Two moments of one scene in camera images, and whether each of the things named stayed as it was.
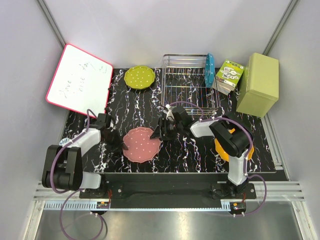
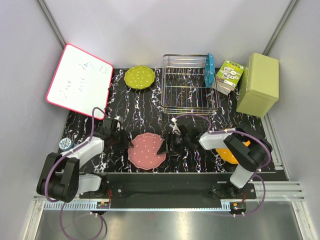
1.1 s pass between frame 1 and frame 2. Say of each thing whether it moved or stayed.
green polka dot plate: stayed
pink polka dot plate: moved
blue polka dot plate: stayed
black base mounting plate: stayed
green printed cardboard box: stayed
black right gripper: moved
